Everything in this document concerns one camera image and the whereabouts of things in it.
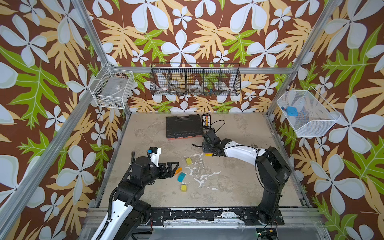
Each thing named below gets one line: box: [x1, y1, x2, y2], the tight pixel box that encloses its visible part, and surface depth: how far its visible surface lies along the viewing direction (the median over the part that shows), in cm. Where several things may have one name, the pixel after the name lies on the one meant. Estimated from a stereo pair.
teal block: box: [177, 172, 186, 183], surface depth 88 cm
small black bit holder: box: [201, 113, 211, 127], surface depth 117 cm
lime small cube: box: [181, 184, 188, 192], surface depth 84 cm
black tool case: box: [165, 114, 204, 140], surface depth 110 cm
